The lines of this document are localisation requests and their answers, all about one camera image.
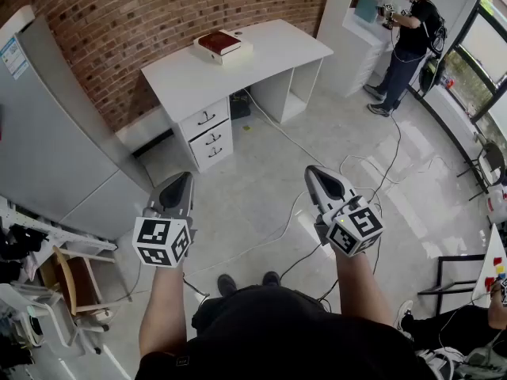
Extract person's left black shoe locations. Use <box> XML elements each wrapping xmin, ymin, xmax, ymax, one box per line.
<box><xmin>216</xmin><ymin>274</ymin><xmax>238</xmax><ymax>298</ymax></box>

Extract red hardcover book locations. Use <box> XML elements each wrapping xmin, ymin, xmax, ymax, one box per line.
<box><xmin>197</xmin><ymin>30</ymin><xmax>242</xmax><ymax>55</ymax></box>

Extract white floor cable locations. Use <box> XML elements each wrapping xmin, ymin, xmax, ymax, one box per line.
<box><xmin>242</xmin><ymin>88</ymin><xmax>397</xmax><ymax>185</ymax></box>

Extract black metal chair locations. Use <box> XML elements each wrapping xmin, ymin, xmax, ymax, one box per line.
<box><xmin>456</xmin><ymin>139</ymin><xmax>507</xmax><ymax>202</ymax></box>

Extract white table black frame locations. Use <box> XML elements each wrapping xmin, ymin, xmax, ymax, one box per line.
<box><xmin>417</xmin><ymin>222</ymin><xmax>507</xmax><ymax>320</ymax></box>

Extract white metal rack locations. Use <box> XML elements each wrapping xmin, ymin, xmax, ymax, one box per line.
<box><xmin>0</xmin><ymin>195</ymin><xmax>119</xmax><ymax>253</ymax></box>

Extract black floor cable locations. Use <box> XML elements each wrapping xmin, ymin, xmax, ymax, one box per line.
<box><xmin>367</xmin><ymin>111</ymin><xmax>403</xmax><ymax>204</ymax></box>

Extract person's black shirt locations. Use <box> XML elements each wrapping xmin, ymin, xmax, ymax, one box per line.
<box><xmin>134</xmin><ymin>310</ymin><xmax>436</xmax><ymax>380</ymax></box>

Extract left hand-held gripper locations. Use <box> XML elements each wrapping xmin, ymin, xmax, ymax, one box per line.
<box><xmin>132</xmin><ymin>171</ymin><xmax>198</xmax><ymax>268</ymax></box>

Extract teal box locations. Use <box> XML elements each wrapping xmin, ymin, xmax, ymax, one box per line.
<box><xmin>353</xmin><ymin>0</ymin><xmax>380</xmax><ymax>25</ymax></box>

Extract black green bag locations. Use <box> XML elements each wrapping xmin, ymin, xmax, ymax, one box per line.
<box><xmin>417</xmin><ymin>55</ymin><xmax>441</xmax><ymax>95</ymax></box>

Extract grey refrigerator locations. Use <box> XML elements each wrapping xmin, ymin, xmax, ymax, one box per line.
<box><xmin>0</xmin><ymin>6</ymin><xmax>154</xmax><ymax>241</ymax></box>

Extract white shelf cabinet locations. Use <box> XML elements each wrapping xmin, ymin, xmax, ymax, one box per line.
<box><xmin>315</xmin><ymin>0</ymin><xmax>402</xmax><ymax>99</ymax></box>

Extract white plastic jug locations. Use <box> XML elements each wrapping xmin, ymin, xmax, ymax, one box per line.
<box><xmin>486</xmin><ymin>185</ymin><xmax>507</xmax><ymax>224</ymax></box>

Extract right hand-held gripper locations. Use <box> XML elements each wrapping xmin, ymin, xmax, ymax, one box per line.
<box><xmin>304</xmin><ymin>165</ymin><xmax>384</xmax><ymax>257</ymax></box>

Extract person's black trousers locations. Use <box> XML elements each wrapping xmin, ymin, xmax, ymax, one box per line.
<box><xmin>191</xmin><ymin>285</ymin><xmax>337</xmax><ymax>334</ymax></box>

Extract blue white sticker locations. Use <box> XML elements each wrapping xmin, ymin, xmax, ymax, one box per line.
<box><xmin>0</xmin><ymin>36</ymin><xmax>29</xmax><ymax>81</ymax></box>

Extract white low bench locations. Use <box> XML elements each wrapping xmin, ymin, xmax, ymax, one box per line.
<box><xmin>115</xmin><ymin>104</ymin><xmax>176</xmax><ymax>158</ymax></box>

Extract white desk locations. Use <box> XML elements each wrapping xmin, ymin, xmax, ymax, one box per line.
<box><xmin>140</xmin><ymin>18</ymin><xmax>334</xmax><ymax>173</ymax></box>

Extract black power adapter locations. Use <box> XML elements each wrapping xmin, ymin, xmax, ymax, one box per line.
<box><xmin>229</xmin><ymin>90</ymin><xmax>252</xmax><ymax>120</ymax></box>

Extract person's left forearm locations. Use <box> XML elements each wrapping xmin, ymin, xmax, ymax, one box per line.
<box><xmin>138</xmin><ymin>264</ymin><xmax>188</xmax><ymax>358</ymax></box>

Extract person's right forearm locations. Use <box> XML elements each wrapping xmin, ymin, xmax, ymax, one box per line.
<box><xmin>334</xmin><ymin>250</ymin><xmax>396</xmax><ymax>327</ymax></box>

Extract flat white box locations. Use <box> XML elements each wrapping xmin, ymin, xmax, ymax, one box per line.
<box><xmin>193</xmin><ymin>29</ymin><xmax>254</xmax><ymax>67</ymax></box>

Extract wooden chair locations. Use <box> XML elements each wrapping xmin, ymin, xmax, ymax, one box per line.
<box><xmin>51</xmin><ymin>245</ymin><xmax>134</xmax><ymax>317</ymax></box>

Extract black window frame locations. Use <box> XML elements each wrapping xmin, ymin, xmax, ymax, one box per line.
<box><xmin>406</xmin><ymin>0</ymin><xmax>507</xmax><ymax>196</ymax></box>

